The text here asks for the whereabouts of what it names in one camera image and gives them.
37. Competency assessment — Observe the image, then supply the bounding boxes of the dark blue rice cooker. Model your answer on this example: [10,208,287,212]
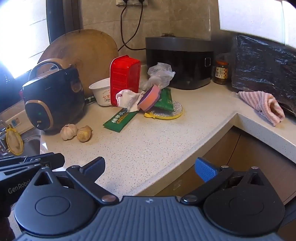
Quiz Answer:
[22,58,86,131]

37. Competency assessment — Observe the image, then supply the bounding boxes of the white tissue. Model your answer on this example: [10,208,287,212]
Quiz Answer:
[115,89,145,113]

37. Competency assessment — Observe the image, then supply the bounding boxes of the black power cables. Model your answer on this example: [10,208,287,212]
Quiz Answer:
[117,3,144,52]

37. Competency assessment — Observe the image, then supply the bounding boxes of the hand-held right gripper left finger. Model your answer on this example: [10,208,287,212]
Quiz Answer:
[33,157,119,205]

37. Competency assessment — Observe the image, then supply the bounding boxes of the hanging yellow-rimmed scrubber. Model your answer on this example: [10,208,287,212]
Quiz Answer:
[5,125,24,156]

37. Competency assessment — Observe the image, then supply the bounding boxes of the white outlet with sticker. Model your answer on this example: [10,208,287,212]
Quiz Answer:
[5,109,28,131]

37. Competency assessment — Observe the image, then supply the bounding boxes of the metal faucet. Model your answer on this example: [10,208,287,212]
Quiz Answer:
[0,120,10,152]

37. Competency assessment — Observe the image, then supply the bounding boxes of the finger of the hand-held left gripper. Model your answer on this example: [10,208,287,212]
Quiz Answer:
[0,152,65,171]
[0,162,47,180]

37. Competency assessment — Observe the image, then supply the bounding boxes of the round wooden cutting board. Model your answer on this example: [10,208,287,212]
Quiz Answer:
[38,29,119,96]

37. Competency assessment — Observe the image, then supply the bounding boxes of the clear plastic bag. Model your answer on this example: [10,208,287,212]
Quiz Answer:
[141,62,176,91]

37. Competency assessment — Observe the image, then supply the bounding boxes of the grey cooker power cable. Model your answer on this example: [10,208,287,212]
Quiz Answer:
[120,3,147,50]

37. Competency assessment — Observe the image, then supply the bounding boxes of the wide green packet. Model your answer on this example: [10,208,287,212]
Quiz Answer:
[154,88,174,112]

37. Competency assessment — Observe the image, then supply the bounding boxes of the white paper bowl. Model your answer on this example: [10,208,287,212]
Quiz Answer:
[89,77,112,106]

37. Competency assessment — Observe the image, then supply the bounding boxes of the steel sink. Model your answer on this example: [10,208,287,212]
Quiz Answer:
[0,130,42,158]

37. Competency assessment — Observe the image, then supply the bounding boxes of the white range hood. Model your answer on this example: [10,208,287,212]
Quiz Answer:
[218,0,296,48]

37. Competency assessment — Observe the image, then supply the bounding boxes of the silver yellow-rimmed scouring pad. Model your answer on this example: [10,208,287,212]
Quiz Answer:
[144,101,183,120]

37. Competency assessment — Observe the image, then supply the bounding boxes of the dark window frame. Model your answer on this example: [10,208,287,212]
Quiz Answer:
[46,0,84,44]

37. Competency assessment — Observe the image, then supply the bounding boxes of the black plastic bag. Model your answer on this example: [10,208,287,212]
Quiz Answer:
[232,35,296,110]

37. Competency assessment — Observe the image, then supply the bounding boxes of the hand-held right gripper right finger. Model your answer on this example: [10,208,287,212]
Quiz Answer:
[181,157,271,205]

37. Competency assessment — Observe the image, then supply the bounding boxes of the grey black rice cooker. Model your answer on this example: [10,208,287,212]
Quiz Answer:
[145,33,213,90]

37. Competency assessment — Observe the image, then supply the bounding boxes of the ginger piece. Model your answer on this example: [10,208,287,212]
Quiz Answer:
[77,125,93,142]

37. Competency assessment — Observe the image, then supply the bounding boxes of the pink striped towel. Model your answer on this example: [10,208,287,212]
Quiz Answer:
[238,91,285,126]

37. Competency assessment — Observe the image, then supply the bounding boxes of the garlic bulb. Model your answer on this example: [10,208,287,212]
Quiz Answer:
[60,123,78,141]

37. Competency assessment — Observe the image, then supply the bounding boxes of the narrow green packet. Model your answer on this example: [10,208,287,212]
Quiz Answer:
[103,109,139,133]

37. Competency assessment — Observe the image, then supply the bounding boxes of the white wall socket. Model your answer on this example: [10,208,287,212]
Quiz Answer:
[116,0,148,7]

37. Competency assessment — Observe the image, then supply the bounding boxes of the pink purple sponge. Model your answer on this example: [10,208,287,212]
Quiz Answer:
[137,84,162,111]

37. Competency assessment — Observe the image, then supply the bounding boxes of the black colander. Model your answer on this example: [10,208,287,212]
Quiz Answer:
[0,62,23,107]

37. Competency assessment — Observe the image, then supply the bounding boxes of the red plastic box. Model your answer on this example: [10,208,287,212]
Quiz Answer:
[110,55,141,107]

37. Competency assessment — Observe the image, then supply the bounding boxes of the glass sauce jar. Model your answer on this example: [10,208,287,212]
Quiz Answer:
[213,60,229,85]

